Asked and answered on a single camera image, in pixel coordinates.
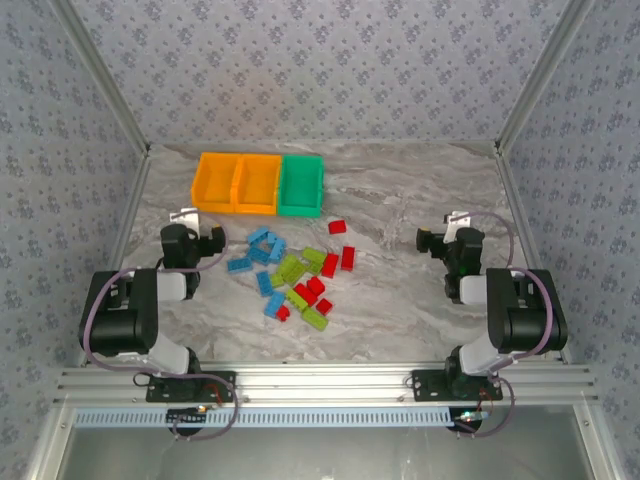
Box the orange plastic bin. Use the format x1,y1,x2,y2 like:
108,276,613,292
233,153,284,217
191,152,244,214

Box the green plastic bin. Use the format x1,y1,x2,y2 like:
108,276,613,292
277,154,325,219

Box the small black controller board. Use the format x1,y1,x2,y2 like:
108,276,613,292
166,405,209,426
451,408,489,432

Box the aluminium extrusion beam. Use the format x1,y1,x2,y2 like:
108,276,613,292
53,363,600,404

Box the grey metal panel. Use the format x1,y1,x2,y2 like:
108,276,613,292
59,424,599,480

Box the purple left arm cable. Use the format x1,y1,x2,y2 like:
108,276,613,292
81,222,242,443

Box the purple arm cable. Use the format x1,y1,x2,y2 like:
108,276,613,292
81,222,242,443
456,210,557,439

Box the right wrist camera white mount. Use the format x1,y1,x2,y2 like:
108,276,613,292
443,209,474,234

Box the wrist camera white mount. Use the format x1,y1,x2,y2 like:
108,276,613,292
443,209,474,234
168,208,201,236

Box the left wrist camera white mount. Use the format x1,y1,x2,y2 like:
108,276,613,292
168,208,201,236

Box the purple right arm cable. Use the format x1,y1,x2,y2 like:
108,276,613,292
456,210,557,439

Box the aluminium table side rail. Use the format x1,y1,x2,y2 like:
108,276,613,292
494,142,576,365
77,147,154,369

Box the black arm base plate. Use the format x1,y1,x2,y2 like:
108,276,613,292
410,369,504,403
145,370,237,403

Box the aluminium frame post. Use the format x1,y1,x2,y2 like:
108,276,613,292
49,0,152,157
493,0,597,154

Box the white slotted cable duct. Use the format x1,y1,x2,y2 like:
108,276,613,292
73,406,464,430

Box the aluminium frame leg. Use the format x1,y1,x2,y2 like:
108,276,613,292
24,403,77,480
573,403,627,480

